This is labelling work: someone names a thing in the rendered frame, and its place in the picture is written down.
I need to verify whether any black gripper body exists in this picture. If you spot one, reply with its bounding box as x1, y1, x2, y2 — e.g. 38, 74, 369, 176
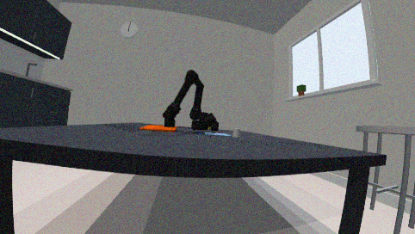
192, 120, 219, 132

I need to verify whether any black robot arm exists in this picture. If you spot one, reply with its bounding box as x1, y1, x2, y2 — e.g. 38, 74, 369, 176
163, 70, 217, 131

